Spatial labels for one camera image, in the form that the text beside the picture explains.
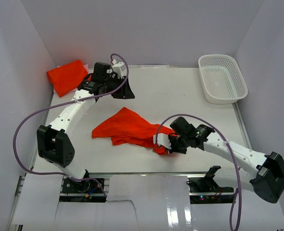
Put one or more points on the aluminium frame rail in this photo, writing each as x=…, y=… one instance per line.
x=11, y=225

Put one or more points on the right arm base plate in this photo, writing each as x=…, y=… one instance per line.
x=204, y=189

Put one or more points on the white perforated plastic basket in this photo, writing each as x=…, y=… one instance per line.
x=221, y=79

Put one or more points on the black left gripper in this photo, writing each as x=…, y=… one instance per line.
x=125, y=93

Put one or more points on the orange t-shirt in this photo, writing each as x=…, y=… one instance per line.
x=66, y=77
x=126, y=126

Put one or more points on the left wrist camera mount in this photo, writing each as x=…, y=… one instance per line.
x=120, y=68

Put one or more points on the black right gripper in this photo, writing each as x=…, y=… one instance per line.
x=173, y=149

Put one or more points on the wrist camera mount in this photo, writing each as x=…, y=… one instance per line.
x=120, y=68
x=162, y=140

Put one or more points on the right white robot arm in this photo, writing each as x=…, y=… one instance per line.
x=266, y=171

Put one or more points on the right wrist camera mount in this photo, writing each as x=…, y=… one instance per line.
x=162, y=140

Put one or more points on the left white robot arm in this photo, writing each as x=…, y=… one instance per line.
x=53, y=140

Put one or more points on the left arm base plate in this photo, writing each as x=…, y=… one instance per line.
x=88, y=191

